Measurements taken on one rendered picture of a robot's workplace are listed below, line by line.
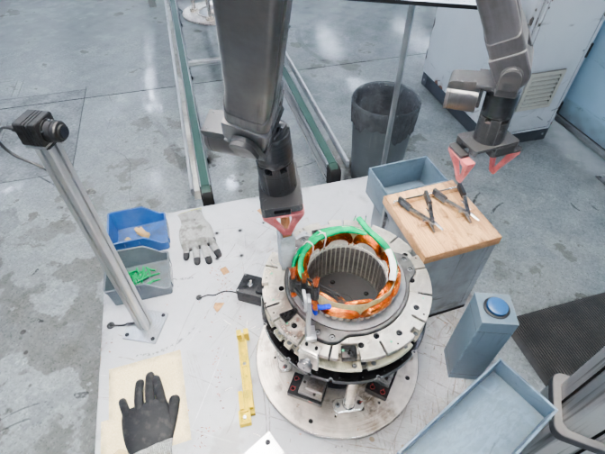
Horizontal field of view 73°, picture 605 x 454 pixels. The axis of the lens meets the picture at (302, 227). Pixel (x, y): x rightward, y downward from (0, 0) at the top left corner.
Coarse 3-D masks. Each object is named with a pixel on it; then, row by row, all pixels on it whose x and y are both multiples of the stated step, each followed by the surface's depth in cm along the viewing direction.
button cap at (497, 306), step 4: (488, 300) 81; (492, 300) 81; (496, 300) 81; (500, 300) 81; (488, 304) 80; (492, 304) 80; (496, 304) 80; (500, 304) 80; (504, 304) 80; (488, 308) 80; (492, 308) 80; (496, 308) 80; (500, 308) 80; (504, 308) 80; (508, 308) 80; (492, 312) 79; (496, 312) 79; (500, 312) 79; (504, 312) 79
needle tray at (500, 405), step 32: (480, 384) 72; (512, 384) 70; (448, 416) 68; (480, 416) 68; (512, 416) 68; (544, 416) 68; (416, 448) 65; (448, 448) 65; (480, 448) 65; (512, 448) 65
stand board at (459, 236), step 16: (400, 192) 99; (416, 192) 99; (400, 208) 96; (416, 208) 96; (432, 208) 96; (448, 208) 96; (400, 224) 94; (416, 224) 92; (448, 224) 92; (464, 224) 92; (480, 224) 92; (416, 240) 89; (432, 240) 89; (448, 240) 89; (464, 240) 89; (480, 240) 89; (496, 240) 90; (432, 256) 86; (448, 256) 88
